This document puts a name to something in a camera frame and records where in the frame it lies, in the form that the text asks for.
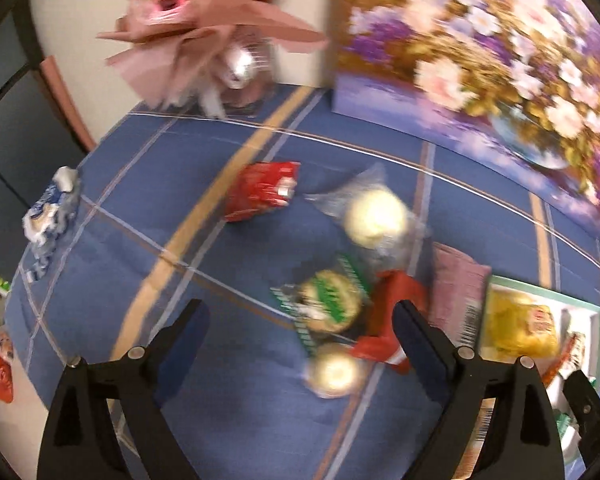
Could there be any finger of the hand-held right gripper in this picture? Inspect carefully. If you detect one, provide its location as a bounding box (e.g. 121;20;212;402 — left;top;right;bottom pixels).
562;372;600;472

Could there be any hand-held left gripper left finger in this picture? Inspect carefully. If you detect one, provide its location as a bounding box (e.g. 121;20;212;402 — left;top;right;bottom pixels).
36;299;211;480

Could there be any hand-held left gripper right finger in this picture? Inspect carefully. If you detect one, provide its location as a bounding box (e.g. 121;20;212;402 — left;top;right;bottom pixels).
392;300;567;480

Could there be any dark red snack packet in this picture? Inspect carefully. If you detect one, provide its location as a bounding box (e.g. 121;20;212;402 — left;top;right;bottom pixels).
352;269;429;375

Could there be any orange beige snack packet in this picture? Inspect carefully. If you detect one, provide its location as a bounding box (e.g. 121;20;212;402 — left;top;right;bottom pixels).
544;329;589;387

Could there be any pink snack packet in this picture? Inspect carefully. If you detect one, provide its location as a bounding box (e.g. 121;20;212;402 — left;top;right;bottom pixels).
426;244;492;352

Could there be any small round white pastry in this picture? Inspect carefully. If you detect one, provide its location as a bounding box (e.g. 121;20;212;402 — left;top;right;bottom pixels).
303;342;369;399

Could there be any green cookie packet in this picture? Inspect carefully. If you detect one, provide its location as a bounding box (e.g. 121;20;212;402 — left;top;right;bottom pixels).
271;254;377;359

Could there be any yellow snack packet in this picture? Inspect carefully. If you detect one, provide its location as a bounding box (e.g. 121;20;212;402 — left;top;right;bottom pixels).
481;289;562;359

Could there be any white tray green rim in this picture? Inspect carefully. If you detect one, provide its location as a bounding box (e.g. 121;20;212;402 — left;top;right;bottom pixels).
472;274;600;480

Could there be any round white pastry clear wrapper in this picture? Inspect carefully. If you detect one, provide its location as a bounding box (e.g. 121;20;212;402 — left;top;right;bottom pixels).
304;164;432;273

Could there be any blue plaid tablecloth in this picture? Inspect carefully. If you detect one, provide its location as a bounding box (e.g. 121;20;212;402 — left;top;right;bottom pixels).
5;84;600;480

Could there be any crumpled blue white wrapper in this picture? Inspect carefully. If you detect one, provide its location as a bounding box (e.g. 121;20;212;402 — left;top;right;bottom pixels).
22;165;81;282

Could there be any dark cabinet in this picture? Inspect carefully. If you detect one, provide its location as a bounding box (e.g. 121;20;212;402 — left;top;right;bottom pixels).
0;7;97;281

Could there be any flower painting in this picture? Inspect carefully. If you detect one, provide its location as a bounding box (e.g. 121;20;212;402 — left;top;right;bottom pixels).
329;0;600;225

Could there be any pink flower bouquet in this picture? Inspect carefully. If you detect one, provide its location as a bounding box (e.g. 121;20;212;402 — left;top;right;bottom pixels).
96;0;329;122

